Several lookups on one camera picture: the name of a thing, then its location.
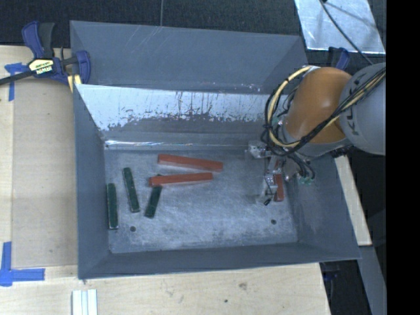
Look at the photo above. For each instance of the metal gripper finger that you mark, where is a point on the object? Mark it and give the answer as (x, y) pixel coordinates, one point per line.
(269, 189)

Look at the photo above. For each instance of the red-brown block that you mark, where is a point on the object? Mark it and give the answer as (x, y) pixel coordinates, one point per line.
(190, 162)
(180, 178)
(280, 189)

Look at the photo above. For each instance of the grey metal bin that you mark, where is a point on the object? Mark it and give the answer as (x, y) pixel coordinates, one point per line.
(197, 228)

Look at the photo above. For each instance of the dark green flat block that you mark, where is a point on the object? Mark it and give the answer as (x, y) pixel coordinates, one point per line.
(153, 202)
(131, 190)
(112, 207)

